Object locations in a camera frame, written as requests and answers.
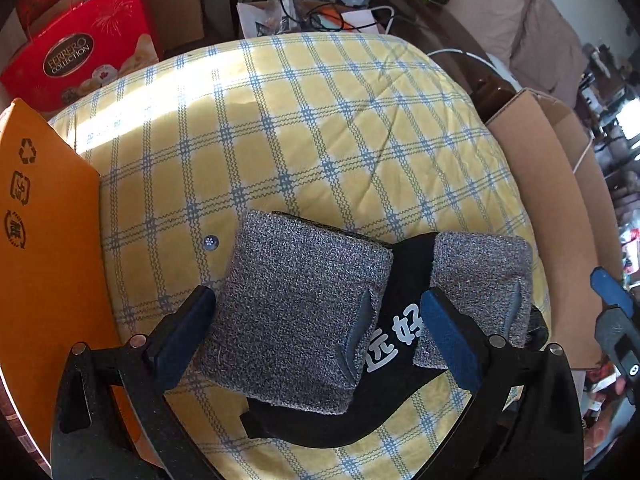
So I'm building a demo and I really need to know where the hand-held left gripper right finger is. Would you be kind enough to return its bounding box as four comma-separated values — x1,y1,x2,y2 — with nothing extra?
420,287,586,480

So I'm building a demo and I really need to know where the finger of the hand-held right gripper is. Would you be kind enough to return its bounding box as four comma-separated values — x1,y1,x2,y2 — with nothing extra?
595,307,640,380
590,267,635,316

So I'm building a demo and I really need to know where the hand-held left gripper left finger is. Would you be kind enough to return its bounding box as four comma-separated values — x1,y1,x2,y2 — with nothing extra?
50,285,217,480

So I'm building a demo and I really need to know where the grey and black sock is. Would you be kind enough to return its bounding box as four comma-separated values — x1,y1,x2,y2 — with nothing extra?
192,210,548,450

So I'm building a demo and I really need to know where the orange cardboard box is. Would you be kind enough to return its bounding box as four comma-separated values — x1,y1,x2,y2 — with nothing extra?
0,97,166,471

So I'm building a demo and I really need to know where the open brown cardboard box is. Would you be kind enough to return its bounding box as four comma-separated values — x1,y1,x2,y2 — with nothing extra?
482,87,626,371

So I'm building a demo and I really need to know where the brown sofa cushion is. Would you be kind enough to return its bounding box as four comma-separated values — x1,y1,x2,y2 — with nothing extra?
510,0,588,108
447,0,543,58

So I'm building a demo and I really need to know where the yellow checked cloth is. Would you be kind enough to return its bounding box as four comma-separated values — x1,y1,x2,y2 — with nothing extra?
47,31,551,480

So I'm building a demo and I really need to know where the red gift bag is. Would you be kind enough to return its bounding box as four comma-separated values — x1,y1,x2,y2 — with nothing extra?
0,0,161,113

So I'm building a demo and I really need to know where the white plastic bag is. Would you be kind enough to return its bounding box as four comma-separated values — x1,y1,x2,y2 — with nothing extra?
236,0,301,38

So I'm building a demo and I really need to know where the white cable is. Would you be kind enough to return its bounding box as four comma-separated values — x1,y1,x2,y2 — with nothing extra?
425,47,521,86
572,137,594,173

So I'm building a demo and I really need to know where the black cable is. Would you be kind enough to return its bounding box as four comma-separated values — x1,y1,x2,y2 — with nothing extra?
270,0,351,31

